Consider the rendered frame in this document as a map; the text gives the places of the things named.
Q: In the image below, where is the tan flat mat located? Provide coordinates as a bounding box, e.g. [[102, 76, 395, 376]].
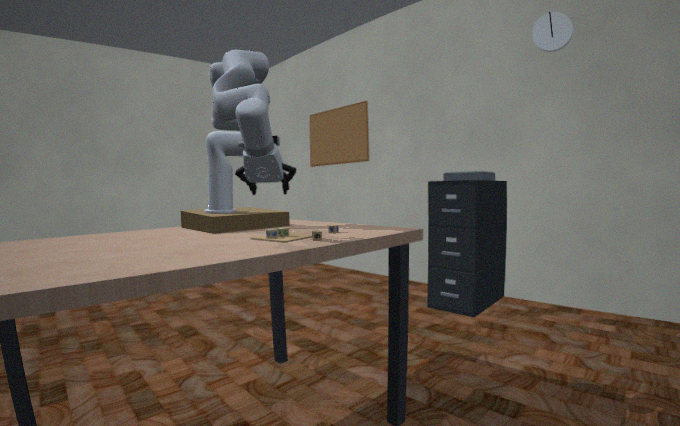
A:
[[250, 233, 312, 243]]

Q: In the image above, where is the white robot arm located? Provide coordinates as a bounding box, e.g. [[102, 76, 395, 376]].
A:
[[205, 50, 280, 214]]

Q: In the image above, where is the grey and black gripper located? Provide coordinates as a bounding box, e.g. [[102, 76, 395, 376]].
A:
[[235, 144, 296, 195]]

